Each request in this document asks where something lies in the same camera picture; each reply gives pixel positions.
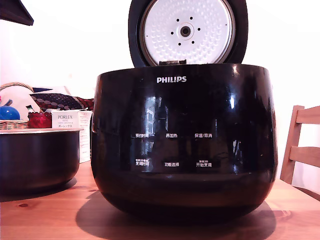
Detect white Porlex box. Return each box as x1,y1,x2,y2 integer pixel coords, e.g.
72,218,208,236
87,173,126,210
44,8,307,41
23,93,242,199
51,110,93,164

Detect woven wicker basket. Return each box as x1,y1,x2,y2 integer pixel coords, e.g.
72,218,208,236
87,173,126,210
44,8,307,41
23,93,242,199
0,82,35,130

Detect black rice cooker lid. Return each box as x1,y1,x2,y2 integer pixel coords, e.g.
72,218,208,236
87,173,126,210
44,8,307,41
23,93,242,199
127,0,249,69

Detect red patterned cloth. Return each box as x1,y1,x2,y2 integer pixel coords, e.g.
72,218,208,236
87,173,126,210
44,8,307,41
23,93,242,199
74,96,95,111

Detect dark wall shelf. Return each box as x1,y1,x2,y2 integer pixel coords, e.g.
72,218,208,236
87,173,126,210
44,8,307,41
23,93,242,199
0,0,35,27

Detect blue round ball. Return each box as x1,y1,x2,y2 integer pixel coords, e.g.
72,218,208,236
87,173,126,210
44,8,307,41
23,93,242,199
0,106,21,121

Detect wooden chair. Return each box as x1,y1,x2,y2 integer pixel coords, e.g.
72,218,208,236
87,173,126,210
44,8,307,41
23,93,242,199
279,105,320,197

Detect dark metallic inner pot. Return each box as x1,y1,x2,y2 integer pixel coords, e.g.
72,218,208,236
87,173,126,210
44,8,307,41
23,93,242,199
0,128,85,196

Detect dotted dark patterned cushion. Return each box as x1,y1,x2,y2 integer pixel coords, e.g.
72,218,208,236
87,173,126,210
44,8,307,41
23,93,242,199
29,92,83,111

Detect black Philips rice cooker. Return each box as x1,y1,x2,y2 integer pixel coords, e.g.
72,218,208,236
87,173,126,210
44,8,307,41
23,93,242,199
90,63,279,218

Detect red glass jar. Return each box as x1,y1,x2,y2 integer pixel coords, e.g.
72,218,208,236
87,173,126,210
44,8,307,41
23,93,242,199
27,111,52,129

